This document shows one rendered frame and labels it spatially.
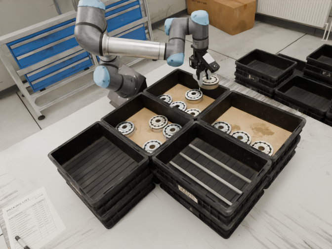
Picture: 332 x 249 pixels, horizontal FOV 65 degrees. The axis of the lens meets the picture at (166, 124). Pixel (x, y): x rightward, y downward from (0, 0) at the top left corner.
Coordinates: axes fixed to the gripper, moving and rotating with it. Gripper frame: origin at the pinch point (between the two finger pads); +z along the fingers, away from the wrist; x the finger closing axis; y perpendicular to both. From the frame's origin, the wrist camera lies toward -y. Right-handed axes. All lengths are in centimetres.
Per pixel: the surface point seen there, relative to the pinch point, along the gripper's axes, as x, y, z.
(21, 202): 103, 27, 30
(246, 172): 19, -43, 17
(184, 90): -3.3, 21.6, 16.8
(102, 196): 73, -17, 7
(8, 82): 76, 282, 87
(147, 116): 27.1, 18.9, 16.9
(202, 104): -0.8, 2.8, 16.7
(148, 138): 36.7, 4.4, 16.9
